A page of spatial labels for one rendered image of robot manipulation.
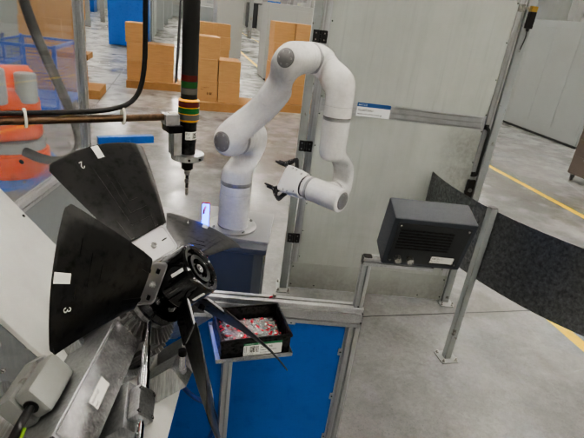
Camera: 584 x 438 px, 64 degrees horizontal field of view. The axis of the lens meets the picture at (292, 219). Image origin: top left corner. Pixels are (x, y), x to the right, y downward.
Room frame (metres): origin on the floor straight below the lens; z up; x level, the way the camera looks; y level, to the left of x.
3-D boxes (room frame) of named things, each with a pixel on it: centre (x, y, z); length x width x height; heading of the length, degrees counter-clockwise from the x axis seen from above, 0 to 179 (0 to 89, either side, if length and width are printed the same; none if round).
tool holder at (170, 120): (0.95, 0.25, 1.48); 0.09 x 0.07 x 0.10; 129
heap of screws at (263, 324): (1.17, 0.08, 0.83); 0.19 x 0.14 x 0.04; 110
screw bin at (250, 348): (1.17, 0.08, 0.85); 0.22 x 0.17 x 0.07; 110
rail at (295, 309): (1.33, 0.17, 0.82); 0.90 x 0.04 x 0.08; 94
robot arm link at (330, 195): (1.49, -0.11, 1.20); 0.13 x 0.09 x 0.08; 52
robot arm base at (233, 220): (1.69, 0.23, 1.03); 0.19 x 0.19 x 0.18
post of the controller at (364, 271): (1.36, -0.26, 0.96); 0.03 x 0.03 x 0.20; 4
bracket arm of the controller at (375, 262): (1.37, -0.36, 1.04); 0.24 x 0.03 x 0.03; 94
